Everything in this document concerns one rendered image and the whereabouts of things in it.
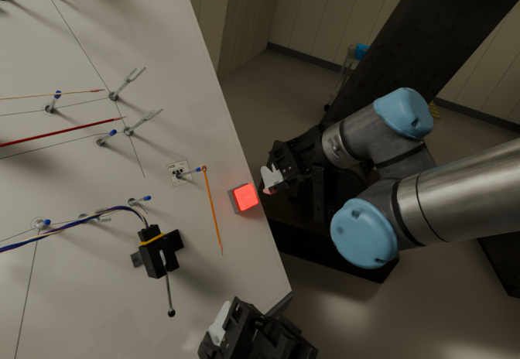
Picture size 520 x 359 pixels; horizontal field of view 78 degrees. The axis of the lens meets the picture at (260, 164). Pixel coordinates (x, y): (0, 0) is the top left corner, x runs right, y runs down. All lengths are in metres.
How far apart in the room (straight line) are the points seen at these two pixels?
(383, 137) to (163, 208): 0.44
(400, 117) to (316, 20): 5.26
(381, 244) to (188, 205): 0.45
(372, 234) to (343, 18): 5.35
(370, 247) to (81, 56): 0.59
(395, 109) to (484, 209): 0.19
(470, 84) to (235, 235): 5.46
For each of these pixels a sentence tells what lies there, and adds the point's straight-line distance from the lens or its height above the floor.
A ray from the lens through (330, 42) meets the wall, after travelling 5.71.
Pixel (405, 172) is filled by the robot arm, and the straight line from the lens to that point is 0.47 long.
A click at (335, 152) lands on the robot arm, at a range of 0.52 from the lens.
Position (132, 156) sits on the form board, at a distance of 0.68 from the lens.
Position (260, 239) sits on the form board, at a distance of 0.82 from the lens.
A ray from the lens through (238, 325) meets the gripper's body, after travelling 0.39.
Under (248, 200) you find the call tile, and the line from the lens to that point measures 0.76.
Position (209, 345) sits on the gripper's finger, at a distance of 0.44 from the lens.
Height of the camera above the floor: 1.59
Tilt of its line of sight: 35 degrees down
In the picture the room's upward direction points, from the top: 16 degrees clockwise
